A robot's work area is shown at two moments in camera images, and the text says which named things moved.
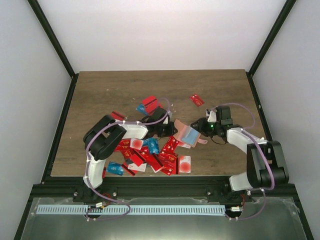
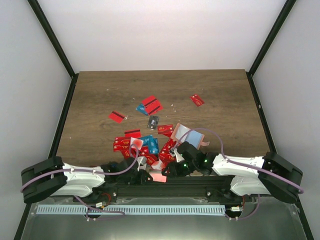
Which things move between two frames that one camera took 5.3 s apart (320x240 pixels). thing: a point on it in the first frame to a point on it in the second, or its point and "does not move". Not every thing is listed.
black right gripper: x=201 y=126 to x=174 y=171
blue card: x=141 y=107 does not move
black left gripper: x=172 y=131 to x=143 y=174
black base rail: x=59 y=187 does not move
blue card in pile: x=153 y=145 does not move
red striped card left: x=115 y=115 does not move
